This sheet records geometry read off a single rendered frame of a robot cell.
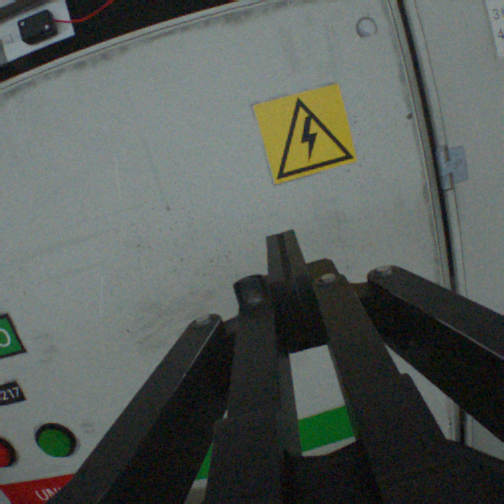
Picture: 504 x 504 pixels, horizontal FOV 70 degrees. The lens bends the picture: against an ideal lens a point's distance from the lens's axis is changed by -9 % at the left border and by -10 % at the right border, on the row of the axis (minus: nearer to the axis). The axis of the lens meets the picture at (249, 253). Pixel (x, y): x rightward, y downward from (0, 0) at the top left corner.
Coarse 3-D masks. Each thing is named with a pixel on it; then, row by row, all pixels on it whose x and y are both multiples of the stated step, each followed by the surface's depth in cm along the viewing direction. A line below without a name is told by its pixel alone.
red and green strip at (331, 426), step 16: (320, 416) 30; (336, 416) 30; (304, 432) 30; (320, 432) 30; (336, 432) 30; (352, 432) 30; (304, 448) 30; (208, 464) 30; (32, 480) 29; (48, 480) 29; (64, 480) 29; (16, 496) 30; (32, 496) 30; (48, 496) 30
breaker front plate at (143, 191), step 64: (320, 0) 22; (128, 64) 22; (192, 64) 22; (256, 64) 23; (320, 64) 23; (384, 64) 23; (0, 128) 22; (64, 128) 23; (128, 128) 23; (192, 128) 23; (256, 128) 24; (384, 128) 24; (0, 192) 23; (64, 192) 24; (128, 192) 24; (192, 192) 24; (256, 192) 25; (320, 192) 25; (384, 192) 25; (0, 256) 24; (64, 256) 25; (128, 256) 25; (192, 256) 25; (256, 256) 26; (320, 256) 26; (384, 256) 27; (64, 320) 26; (128, 320) 26; (192, 320) 27; (0, 384) 27; (64, 384) 27; (128, 384) 27; (320, 384) 29; (320, 448) 30
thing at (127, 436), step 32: (192, 352) 11; (160, 384) 10; (192, 384) 11; (224, 384) 13; (128, 416) 9; (160, 416) 9; (192, 416) 10; (96, 448) 8; (128, 448) 8; (160, 448) 9; (192, 448) 10; (96, 480) 7; (128, 480) 7; (160, 480) 8; (192, 480) 9
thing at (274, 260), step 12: (276, 240) 19; (276, 252) 17; (276, 264) 16; (276, 276) 14; (276, 288) 14; (288, 288) 14; (276, 300) 14; (288, 300) 14; (288, 312) 14; (288, 324) 14; (300, 324) 14; (288, 336) 15; (300, 336) 15; (288, 348) 15; (300, 348) 15
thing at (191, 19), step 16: (256, 0) 22; (272, 0) 22; (384, 0) 22; (192, 16) 22; (208, 16) 22; (144, 32) 22; (160, 32) 22; (96, 48) 22; (112, 48) 22; (400, 48) 23; (48, 64) 21; (64, 64) 22; (16, 80) 21; (32, 80) 22; (416, 128) 24; (432, 208) 26; (432, 224) 26
